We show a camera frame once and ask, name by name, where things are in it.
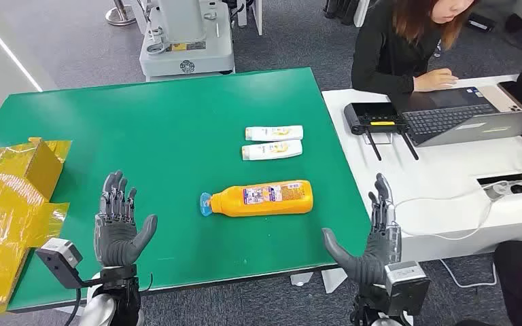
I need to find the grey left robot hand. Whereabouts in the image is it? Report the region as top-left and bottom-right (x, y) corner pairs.
(93, 170), (159, 270)

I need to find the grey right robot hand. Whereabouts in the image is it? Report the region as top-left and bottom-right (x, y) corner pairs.
(321, 173), (402, 287)

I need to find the orange bottle with clear cap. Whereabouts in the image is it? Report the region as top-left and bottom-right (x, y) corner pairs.
(199, 180), (314, 218)

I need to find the white shampoo bottle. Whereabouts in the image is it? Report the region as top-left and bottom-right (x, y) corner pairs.
(241, 139), (303, 162)
(245, 125), (305, 142)

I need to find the yellow taped cardboard box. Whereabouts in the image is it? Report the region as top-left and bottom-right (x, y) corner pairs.
(0, 137), (72, 318)

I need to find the black router with antennas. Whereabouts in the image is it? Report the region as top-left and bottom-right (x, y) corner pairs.
(343, 102), (419, 162)

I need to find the grey laptop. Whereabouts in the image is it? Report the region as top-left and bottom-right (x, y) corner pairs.
(389, 86), (522, 148)

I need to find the power strip with plugs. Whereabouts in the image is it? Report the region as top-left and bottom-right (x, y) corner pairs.
(476, 148), (522, 201)

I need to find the person's hand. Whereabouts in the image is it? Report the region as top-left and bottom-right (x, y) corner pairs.
(413, 68), (459, 93)

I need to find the white machine base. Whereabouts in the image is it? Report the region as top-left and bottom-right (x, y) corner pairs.
(139, 0), (236, 82)

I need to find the phone with dark screen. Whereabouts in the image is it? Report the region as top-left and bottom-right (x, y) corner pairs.
(497, 79), (522, 111)

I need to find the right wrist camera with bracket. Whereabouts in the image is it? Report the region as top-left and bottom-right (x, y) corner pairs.
(384, 261), (431, 316)

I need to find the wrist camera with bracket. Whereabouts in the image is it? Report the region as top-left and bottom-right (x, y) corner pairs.
(35, 238), (109, 290)
(384, 261), (431, 316)

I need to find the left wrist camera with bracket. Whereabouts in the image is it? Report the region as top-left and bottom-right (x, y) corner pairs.
(35, 238), (109, 290)

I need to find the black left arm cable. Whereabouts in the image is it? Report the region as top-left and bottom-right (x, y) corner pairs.
(64, 287), (84, 326)

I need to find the white cable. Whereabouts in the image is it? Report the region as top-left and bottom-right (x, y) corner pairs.
(392, 179), (510, 289)

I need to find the chrome stanchion post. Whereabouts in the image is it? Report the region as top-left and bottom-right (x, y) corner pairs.
(105, 0), (136, 26)

